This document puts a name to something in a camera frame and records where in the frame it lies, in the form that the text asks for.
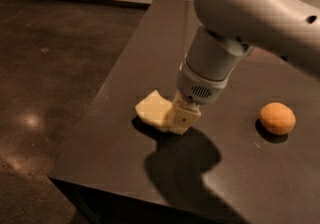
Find pale yellow wavy sponge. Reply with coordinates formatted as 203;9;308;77
135;90;172;132

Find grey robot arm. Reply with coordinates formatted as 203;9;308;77
166;0;320;134

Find orange round fruit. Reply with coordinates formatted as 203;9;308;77
259;102;296;135

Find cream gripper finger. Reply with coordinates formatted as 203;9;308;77
172;101;201;135
165;92;182;132

